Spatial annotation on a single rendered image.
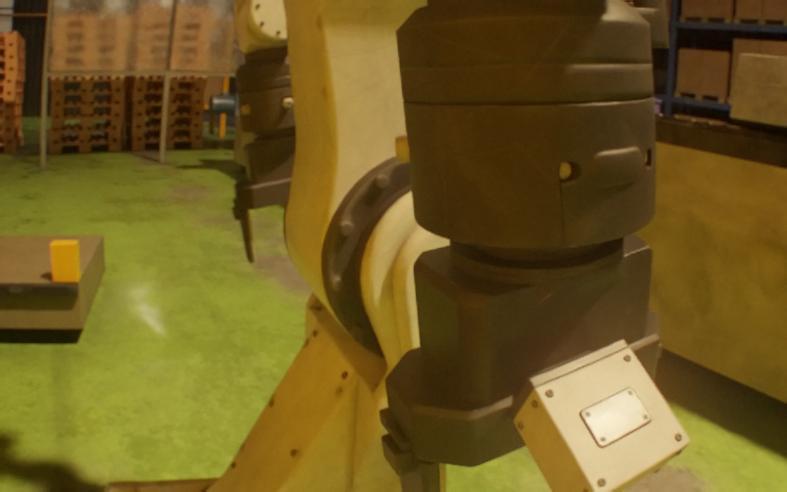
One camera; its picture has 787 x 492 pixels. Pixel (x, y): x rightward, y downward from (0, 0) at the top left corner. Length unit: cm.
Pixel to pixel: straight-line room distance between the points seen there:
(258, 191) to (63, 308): 114
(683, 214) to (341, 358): 142
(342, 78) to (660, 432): 26
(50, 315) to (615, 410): 159
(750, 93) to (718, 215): 36
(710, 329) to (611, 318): 151
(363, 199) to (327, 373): 15
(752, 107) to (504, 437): 151
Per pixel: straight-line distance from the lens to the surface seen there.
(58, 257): 162
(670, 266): 177
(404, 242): 33
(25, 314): 170
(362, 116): 35
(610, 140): 17
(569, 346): 20
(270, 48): 58
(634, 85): 17
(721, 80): 1158
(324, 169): 36
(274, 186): 59
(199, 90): 744
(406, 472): 22
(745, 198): 164
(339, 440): 42
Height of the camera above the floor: 71
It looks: 14 degrees down
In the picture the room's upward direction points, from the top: 5 degrees clockwise
